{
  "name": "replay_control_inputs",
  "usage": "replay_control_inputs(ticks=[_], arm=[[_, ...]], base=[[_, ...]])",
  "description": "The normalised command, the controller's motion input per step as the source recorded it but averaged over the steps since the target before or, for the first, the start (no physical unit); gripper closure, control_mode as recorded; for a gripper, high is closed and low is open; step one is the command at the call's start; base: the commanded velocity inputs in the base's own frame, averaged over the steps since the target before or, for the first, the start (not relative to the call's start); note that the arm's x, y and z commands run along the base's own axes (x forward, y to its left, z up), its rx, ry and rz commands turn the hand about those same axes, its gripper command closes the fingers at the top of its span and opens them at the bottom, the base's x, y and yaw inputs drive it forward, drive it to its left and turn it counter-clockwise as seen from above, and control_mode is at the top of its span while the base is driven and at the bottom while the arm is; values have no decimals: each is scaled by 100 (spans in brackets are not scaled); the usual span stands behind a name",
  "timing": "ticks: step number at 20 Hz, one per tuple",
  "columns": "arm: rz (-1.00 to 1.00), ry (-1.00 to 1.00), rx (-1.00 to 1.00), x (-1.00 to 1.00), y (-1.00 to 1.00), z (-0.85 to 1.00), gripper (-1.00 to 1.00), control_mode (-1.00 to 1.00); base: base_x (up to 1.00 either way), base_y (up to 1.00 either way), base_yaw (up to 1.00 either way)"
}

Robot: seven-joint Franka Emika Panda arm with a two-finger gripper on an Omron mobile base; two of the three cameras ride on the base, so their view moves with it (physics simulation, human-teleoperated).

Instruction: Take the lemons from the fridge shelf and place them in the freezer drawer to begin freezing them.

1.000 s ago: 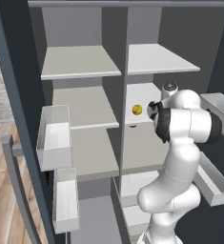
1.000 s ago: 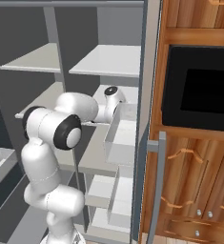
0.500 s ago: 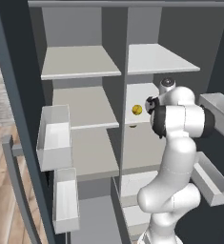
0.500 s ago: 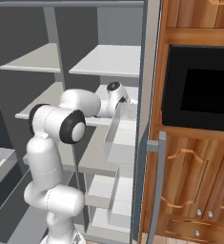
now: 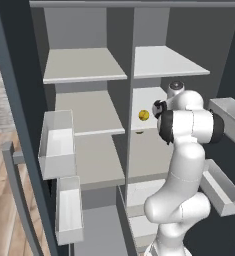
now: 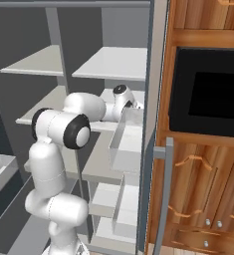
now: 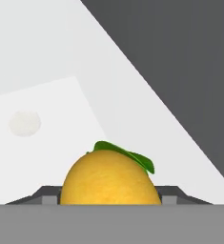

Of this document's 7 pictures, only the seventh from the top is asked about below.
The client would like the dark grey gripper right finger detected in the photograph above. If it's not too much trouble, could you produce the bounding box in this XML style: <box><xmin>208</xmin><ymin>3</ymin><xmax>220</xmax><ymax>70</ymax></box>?
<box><xmin>154</xmin><ymin>185</ymin><xmax>213</xmax><ymax>206</ymax></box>

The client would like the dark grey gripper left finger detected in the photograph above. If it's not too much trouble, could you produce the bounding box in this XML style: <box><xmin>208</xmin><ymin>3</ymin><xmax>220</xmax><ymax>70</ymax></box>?
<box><xmin>5</xmin><ymin>185</ymin><xmax>64</xmax><ymax>206</ymax></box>

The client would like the yellow lemon with green leaf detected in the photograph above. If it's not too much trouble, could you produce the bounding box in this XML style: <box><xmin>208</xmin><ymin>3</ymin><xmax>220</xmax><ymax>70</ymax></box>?
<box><xmin>59</xmin><ymin>140</ymin><xmax>163</xmax><ymax>206</ymax></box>

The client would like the white fridge interior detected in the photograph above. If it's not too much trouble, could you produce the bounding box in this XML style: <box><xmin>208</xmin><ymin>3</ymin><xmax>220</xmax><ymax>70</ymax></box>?
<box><xmin>0</xmin><ymin>0</ymin><xmax>224</xmax><ymax>206</ymax></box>

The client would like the dark grey fridge door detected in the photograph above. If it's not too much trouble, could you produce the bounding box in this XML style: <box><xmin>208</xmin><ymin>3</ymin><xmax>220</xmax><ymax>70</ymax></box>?
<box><xmin>80</xmin><ymin>0</ymin><xmax>224</xmax><ymax>191</ymax></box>

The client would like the pale white round object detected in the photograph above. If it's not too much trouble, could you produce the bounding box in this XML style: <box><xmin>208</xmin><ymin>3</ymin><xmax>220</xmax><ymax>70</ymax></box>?
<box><xmin>8</xmin><ymin>110</ymin><xmax>42</xmax><ymax>138</ymax></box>

